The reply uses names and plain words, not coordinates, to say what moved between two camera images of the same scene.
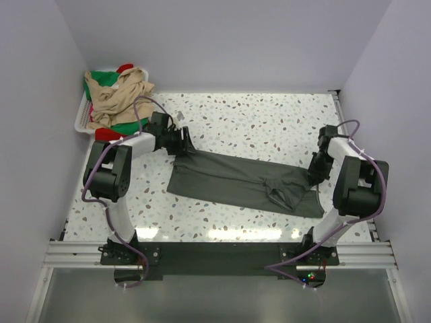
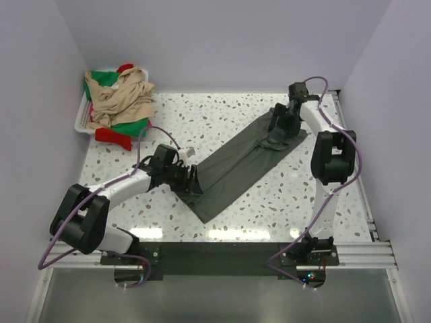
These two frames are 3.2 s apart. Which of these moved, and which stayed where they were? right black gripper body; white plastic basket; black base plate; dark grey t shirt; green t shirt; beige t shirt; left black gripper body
Moved: left black gripper body; dark grey t shirt; right black gripper body
Stayed: white plastic basket; black base plate; beige t shirt; green t shirt
